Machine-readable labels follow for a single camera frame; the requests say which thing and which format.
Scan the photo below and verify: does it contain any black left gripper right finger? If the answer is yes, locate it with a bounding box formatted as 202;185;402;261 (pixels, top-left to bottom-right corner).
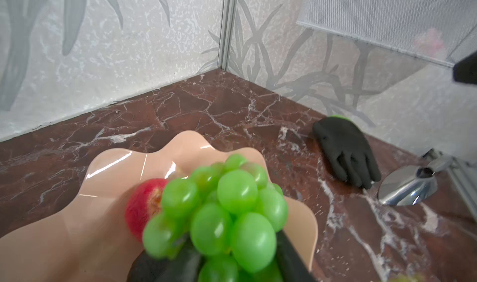
276;231;315;282

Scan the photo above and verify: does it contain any black rubber glove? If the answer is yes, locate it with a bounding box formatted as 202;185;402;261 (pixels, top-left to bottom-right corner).
313;115;381;190

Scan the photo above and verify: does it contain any red fake apple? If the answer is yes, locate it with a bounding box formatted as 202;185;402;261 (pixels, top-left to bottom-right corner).
125;178;169;242

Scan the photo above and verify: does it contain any pink wavy fruit bowl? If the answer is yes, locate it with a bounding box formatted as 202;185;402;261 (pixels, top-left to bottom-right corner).
1;131;318;282

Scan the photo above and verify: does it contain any aluminium frame post right rear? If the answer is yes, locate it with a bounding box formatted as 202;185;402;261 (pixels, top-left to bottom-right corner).
218;0;237;71

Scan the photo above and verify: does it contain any green fake grape bunch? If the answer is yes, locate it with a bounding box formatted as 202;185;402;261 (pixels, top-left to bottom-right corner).
142;154;288;282

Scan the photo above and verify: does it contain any pink object in basket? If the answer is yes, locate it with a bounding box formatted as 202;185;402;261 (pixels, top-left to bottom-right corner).
413;28;447;59

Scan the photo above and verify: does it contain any white wire mesh basket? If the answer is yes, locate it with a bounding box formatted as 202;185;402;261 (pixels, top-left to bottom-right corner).
297;0;477;67

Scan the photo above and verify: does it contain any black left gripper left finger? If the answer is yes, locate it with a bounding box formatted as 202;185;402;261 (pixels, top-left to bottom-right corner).
127;241;202;282

